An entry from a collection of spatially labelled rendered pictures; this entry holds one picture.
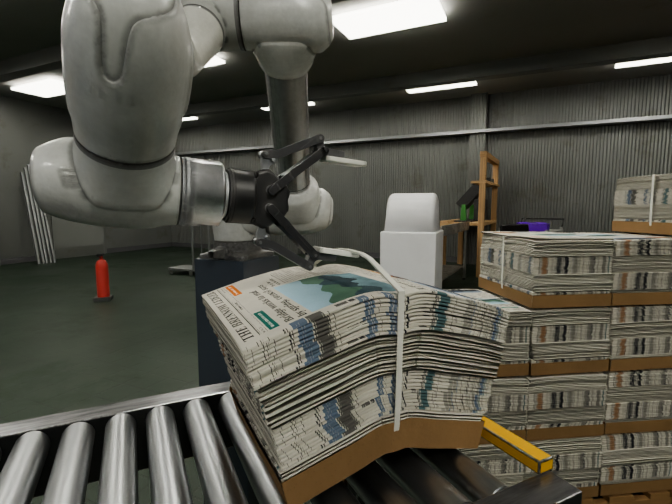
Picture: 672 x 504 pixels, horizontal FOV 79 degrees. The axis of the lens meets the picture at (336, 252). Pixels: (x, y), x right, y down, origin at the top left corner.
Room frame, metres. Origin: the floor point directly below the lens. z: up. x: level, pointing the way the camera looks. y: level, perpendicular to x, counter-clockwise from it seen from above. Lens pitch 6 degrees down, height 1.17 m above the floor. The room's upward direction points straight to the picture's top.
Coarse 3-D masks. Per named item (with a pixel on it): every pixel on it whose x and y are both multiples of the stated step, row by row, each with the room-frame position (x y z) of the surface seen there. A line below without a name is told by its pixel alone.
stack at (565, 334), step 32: (512, 320) 1.31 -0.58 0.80; (544, 320) 1.33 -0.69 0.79; (576, 320) 1.34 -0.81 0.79; (608, 320) 1.36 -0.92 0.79; (640, 320) 1.37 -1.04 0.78; (512, 352) 1.31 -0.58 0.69; (544, 352) 1.32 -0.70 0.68; (576, 352) 1.34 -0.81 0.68; (608, 352) 1.36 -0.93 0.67; (640, 352) 1.37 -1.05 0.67; (512, 384) 1.31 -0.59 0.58; (544, 384) 1.32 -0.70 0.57; (576, 384) 1.34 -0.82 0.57; (608, 384) 1.36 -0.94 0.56; (640, 384) 1.37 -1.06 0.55; (512, 416) 1.32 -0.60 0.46; (544, 416) 1.33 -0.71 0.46; (576, 416) 1.34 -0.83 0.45; (608, 416) 1.35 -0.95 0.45; (640, 416) 1.37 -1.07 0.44; (480, 448) 1.30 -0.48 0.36; (544, 448) 1.33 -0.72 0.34; (576, 448) 1.34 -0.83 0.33; (608, 448) 1.36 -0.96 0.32; (640, 448) 1.37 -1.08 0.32; (512, 480) 1.31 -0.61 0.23; (576, 480) 1.35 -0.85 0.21; (608, 480) 1.36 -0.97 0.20; (640, 480) 1.37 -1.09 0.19
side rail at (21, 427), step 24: (216, 384) 0.82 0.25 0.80; (96, 408) 0.72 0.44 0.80; (120, 408) 0.72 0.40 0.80; (144, 408) 0.72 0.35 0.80; (216, 408) 0.78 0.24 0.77; (0, 432) 0.64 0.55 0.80; (24, 432) 0.64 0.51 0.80; (48, 432) 0.65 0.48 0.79; (96, 432) 0.68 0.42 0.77; (144, 432) 0.72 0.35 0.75; (48, 456) 0.65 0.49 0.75; (96, 456) 0.68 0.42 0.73; (144, 456) 0.72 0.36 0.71; (192, 456) 0.76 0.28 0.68; (96, 480) 0.68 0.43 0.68
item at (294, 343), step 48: (240, 288) 0.66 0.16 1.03; (288, 288) 0.61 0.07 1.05; (336, 288) 0.57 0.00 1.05; (240, 336) 0.47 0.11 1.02; (288, 336) 0.46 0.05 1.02; (336, 336) 0.49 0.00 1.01; (240, 384) 0.59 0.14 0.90; (288, 384) 0.46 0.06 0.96; (336, 384) 0.49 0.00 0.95; (288, 432) 0.47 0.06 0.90; (336, 432) 0.49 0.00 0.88
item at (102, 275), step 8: (96, 256) 4.98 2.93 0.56; (96, 264) 5.00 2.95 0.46; (104, 264) 5.02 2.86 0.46; (96, 272) 4.99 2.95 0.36; (104, 272) 5.01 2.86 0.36; (96, 280) 5.00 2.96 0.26; (104, 280) 5.00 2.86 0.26; (104, 288) 5.00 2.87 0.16; (96, 296) 5.05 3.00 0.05; (104, 296) 5.00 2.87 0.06; (112, 296) 5.13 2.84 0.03
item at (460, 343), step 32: (448, 320) 0.56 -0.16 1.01; (480, 320) 0.59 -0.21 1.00; (448, 352) 0.57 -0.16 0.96; (480, 352) 0.60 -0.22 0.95; (416, 384) 0.55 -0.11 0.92; (448, 384) 0.57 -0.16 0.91; (480, 384) 0.60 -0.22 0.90; (416, 416) 0.55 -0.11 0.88; (448, 416) 0.57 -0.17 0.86; (480, 416) 0.60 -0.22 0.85
